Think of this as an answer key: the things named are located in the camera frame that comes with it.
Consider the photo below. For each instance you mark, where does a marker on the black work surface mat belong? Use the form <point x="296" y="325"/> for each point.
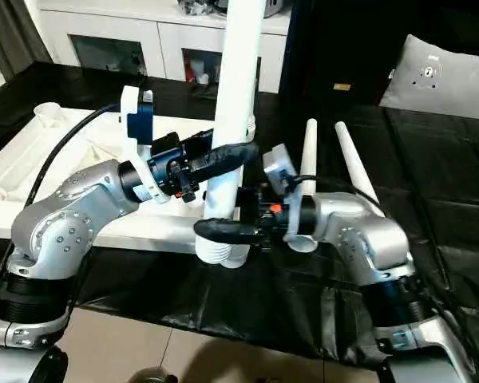
<point x="443" y="167"/>

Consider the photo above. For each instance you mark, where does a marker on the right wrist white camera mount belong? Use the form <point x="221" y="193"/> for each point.
<point x="279" y="167"/>

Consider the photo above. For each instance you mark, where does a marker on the grey curtain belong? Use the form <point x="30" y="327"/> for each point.
<point x="12" y="44"/>

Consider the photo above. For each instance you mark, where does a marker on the black tangled item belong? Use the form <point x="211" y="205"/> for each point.
<point x="191" y="6"/>

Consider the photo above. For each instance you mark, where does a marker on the white cup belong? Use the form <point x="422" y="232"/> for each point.
<point x="203" y="78"/>

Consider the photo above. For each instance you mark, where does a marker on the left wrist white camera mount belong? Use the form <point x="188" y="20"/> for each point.
<point x="137" y="119"/>

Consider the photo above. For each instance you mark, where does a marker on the white sideboard with glass doors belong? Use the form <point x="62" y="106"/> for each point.
<point x="123" y="32"/>

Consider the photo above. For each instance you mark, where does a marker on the grey pillow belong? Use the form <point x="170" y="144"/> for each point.
<point x="447" y="84"/>

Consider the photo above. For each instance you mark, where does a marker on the red bottle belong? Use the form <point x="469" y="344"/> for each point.
<point x="188" y="70"/>

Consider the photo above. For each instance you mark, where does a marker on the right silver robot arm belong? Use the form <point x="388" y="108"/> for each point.
<point x="367" y="239"/>

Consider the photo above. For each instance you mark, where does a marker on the white plastic table top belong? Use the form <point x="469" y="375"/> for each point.
<point x="24" y="179"/>

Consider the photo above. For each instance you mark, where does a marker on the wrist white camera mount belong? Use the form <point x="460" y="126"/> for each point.
<point x="137" y="119"/>
<point x="279" y="167"/>

